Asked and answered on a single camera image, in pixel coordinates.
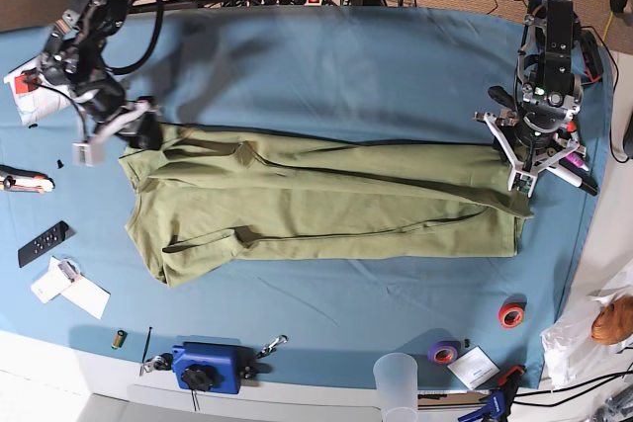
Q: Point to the brown bread roll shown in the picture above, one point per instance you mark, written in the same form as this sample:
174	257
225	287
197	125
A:
614	322

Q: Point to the orange tape roll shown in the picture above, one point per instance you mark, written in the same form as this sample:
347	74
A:
511	315

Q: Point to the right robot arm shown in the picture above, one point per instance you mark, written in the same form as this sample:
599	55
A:
72	66

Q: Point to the white card box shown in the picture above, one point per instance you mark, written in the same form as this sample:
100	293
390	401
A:
60	275

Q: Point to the olive green t-shirt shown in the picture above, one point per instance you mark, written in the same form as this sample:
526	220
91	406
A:
207	197

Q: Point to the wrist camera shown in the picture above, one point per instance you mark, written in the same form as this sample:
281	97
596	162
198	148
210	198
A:
522	182
90	153

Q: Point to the white lint roller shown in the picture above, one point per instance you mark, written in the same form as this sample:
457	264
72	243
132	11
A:
573	179

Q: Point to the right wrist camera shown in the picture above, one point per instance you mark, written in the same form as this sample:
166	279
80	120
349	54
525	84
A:
90	153

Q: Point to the white printed card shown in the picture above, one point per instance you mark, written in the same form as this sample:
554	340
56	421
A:
474	368

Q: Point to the small orange box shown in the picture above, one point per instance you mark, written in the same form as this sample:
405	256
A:
22	84

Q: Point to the pink tube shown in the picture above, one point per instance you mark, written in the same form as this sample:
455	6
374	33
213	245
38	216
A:
577	161

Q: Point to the translucent plastic cup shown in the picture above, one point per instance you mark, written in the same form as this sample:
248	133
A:
395	377

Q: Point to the blue table cloth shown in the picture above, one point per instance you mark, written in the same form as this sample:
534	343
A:
351	74

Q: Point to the blue clamp mount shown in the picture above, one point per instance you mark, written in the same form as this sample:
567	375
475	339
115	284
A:
209	367

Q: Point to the small green battery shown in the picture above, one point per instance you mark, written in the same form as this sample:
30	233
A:
119	339

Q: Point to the purple tape roll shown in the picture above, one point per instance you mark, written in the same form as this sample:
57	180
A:
443	352

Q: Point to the silver carabiner clip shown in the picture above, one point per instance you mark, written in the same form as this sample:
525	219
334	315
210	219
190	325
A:
272	346

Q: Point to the orange white utility knife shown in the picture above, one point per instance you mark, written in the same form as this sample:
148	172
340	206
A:
17	180

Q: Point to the white paper card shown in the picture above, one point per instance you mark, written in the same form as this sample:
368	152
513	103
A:
87	296

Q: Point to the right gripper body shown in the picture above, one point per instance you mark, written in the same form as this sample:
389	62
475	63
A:
107	104

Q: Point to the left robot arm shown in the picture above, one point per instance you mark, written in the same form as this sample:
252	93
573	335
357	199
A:
546	95

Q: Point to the black zip tie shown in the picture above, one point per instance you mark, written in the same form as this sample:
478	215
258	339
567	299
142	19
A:
145	351

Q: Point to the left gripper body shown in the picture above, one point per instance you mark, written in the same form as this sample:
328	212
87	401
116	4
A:
527	151

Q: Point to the black remote control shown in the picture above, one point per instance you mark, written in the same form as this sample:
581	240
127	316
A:
43	243

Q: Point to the blue spring clamp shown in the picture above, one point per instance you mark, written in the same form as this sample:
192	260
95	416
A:
498	403

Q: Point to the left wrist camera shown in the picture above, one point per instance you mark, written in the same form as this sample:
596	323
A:
522	182

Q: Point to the orange black clamp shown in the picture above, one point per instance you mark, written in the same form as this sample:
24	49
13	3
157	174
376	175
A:
593	63

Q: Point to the white plastic bag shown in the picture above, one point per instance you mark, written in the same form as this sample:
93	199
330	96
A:
569	350

